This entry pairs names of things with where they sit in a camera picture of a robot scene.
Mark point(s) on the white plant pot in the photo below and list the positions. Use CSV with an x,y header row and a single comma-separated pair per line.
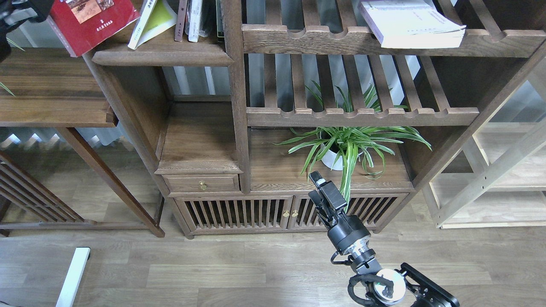
x,y
329,159

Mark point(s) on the brass drawer knob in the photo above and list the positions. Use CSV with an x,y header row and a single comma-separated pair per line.
x,y
203,185

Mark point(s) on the yellow green cover book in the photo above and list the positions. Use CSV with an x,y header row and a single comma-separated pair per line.
x,y
156,17

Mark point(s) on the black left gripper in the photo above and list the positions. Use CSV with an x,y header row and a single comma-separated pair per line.
x,y
15,12

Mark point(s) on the dark slatted wooden rack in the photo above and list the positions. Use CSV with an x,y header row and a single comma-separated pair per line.
x,y
21,189

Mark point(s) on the white upright book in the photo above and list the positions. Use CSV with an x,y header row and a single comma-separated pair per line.
x,y
195,13

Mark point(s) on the dark upright book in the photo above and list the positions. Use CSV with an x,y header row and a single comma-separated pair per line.
x,y
219,23

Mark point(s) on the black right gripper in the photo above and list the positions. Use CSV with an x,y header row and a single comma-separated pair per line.
x,y
343,231

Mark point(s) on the red cover book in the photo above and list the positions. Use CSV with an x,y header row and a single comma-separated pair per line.
x,y
81,25

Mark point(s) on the green leaf at edge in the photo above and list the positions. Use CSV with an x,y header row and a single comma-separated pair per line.
x,y
11,43

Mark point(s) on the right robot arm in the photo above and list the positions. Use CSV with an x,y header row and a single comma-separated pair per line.
x,y
372,285

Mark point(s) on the light wooden shelf frame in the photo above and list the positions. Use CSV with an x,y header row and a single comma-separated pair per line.
x,y
506,186

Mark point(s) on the brown upright book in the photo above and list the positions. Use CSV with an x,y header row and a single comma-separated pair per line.
x,y
181,20

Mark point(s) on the white metal bar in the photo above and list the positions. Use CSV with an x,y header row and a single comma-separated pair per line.
x,y
73,278

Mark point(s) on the white thick book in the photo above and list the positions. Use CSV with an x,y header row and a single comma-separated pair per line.
x,y
410,24

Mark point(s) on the dark wooden bookshelf cabinet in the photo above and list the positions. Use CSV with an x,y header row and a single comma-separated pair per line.
x,y
214,112

